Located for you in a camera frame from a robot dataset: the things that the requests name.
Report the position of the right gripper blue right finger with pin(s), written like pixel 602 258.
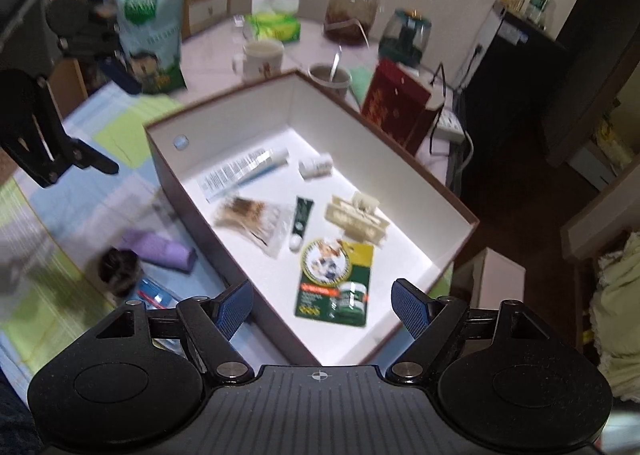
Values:
pixel 431 324

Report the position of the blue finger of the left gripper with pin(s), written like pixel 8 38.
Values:
pixel 117 72

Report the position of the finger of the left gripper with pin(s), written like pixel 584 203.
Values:
pixel 82 156

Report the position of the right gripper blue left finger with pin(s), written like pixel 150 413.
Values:
pixel 207 328

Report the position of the purple roll bottle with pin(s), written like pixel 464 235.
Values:
pixel 155 249

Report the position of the purple velvet scrunchie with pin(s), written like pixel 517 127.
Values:
pixel 120 270

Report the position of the green carded balm package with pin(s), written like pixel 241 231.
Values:
pixel 334 282

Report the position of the cotton swab bag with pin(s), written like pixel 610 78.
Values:
pixel 266 224

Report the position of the beige hair claw clip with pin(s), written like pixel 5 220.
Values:
pixel 357 217

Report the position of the green ointment tube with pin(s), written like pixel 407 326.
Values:
pixel 301 218

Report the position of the white cream tube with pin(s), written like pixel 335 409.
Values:
pixel 233 172

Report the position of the small white bottle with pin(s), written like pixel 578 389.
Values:
pixel 315 167

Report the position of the white stool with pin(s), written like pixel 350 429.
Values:
pixel 486 280

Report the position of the green snack bag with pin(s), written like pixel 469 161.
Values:
pixel 150 33

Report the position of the checkered tablecloth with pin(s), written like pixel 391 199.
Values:
pixel 52 238

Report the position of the white mug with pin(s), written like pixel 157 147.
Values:
pixel 259 60

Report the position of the brown cardboard box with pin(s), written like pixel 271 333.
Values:
pixel 428 224

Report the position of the green tissue pack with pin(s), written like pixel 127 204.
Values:
pixel 273 19

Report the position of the white power strip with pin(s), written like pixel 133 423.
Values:
pixel 448 128

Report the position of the cup with spoon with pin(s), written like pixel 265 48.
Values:
pixel 332 77

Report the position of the red gift box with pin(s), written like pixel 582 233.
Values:
pixel 401 106

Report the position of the glass jar white lid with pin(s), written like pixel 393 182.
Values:
pixel 349 22

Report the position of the green cloth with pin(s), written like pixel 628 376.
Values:
pixel 361 81

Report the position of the black mini fridge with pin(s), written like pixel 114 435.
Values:
pixel 508 84

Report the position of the green humidifier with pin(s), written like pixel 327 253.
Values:
pixel 405 38

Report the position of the water bottle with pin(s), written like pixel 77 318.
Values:
pixel 536 12

